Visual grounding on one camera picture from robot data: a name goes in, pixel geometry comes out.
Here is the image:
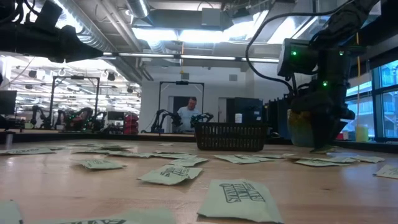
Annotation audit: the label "black right camera cable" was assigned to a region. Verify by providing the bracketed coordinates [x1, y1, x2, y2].
[244, 0, 355, 94]

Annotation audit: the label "large black monitor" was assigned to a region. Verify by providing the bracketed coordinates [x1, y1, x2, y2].
[0, 90, 18, 115]

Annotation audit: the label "yellow container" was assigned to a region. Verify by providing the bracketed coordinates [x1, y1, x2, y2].
[355, 124, 370, 143]

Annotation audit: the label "small silver ventilation duct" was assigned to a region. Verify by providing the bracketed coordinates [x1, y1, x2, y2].
[126, 0, 150, 19]

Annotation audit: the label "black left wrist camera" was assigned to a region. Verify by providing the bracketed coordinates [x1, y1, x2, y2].
[33, 0, 63, 30]

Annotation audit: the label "dark blue cabinet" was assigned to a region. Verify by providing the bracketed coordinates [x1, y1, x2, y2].
[226, 97, 264, 124]

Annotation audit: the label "black rack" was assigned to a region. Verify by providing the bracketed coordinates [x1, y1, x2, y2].
[263, 98, 293, 138]

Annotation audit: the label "long ceiling light strip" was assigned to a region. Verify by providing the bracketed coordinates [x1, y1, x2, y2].
[102, 52, 280, 63]

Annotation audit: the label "black slotted plastic basket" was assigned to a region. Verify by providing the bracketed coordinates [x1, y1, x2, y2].
[194, 122, 269, 152]

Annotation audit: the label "small black monitor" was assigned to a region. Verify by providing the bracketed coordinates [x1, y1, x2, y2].
[107, 111, 126, 121]

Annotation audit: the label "person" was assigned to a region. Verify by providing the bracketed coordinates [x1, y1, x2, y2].
[177, 96, 201, 133]

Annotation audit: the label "large silver ventilation duct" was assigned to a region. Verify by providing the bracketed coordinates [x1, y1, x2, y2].
[57, 0, 121, 53]

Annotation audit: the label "green yellow ceramic mug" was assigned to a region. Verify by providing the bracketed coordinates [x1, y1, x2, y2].
[286, 108, 315, 147]

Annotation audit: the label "black left camera cable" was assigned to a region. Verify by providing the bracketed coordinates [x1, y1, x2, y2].
[0, 0, 35, 24]

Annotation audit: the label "red stacked bins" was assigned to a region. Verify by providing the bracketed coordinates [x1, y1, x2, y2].
[123, 113, 140, 135]

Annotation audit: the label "grey ceiling box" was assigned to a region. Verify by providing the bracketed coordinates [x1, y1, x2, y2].
[201, 7, 222, 27]

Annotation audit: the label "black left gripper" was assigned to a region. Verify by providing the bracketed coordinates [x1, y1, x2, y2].
[19, 23, 104, 63]

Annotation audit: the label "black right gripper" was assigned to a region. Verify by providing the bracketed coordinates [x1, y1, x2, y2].
[310, 78, 356, 149]

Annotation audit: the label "black camera cable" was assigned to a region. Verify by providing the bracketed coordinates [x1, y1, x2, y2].
[244, 0, 355, 94]
[0, 0, 35, 24]

